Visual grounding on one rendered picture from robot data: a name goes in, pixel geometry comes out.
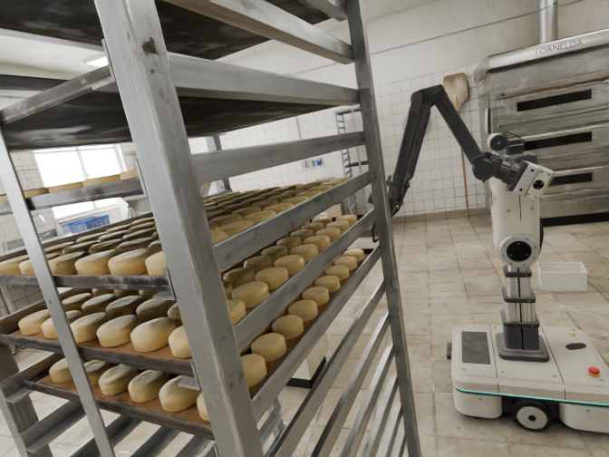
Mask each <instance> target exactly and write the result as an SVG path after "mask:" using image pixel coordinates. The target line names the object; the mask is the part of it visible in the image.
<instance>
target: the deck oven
mask: <svg viewBox="0 0 609 457"><path fill-rule="evenodd" d="M473 74H474V83H477V87H478V112H479V126H480V139H481V150H482V151H483V152H485V151H488V152H491V153H492V152H493V150H492V149H490V147H489V146H488V137H489V136H490V135H491V134H493V133H500V134H502V133H504V131H508V132H511V133H513V134H516V135H517V136H519V137H521V138H522V139H523V140H524V141H525V142H526V150H525V143H524V142H523V143H524V144H523V149H524V152H526V151H530V152H532V153H535V154H536V155H537V158H538V165H540V166H542V167H545V168H548V169H550V170H552V171H553V175H554V178H553V179H552V181H551V182H550V184H549V185H548V187H547V189H546V191H545V193H544V194H543V196H542V197H541V199H539V206H540V207H539V217H541V219H542V220H543V227H552V226H562V225H573V224H584V223H594V222H605V221H609V28H605V29H602V30H598V31H593V32H590V33H586V34H579V35H575V36H570V37H567V38H563V39H558V40H555V41H551V42H546V43H542V44H535V45H531V46H528V47H523V48H519V49H516V50H511V51H507V52H504V53H496V54H492V55H489V56H488V57H487V58H486V59H485V60H484V61H483V62H482V63H481V64H480V65H479V66H478V67H477V68H476V69H475V70H474V71H473ZM487 103H488V108H487ZM486 109H488V128H489V134H487V133H486V130H485V110H486ZM494 152H497V153H500V152H501V153H503V154H506V149H504V150H503V151H494Z"/></svg>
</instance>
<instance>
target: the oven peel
mask: <svg viewBox="0 0 609 457"><path fill-rule="evenodd" d="M443 86H444V89H445V92H447V94H448V96H449V98H450V100H451V102H452V103H453V105H454V107H455V108H456V109H457V112H458V113H459V107H460V105H461V104H462V103H463V102H465V101H466V99H467V98H468V86H467V76H466V74H465V73H455V74H452V75H447V76H445V77H444V78H443ZM460 150H461V158H462V169H463V178H464V188H465V198H466V209H467V220H469V202H468V191H467V181H466V171H465V161H464V152H463V150H462V149H461V148H460Z"/></svg>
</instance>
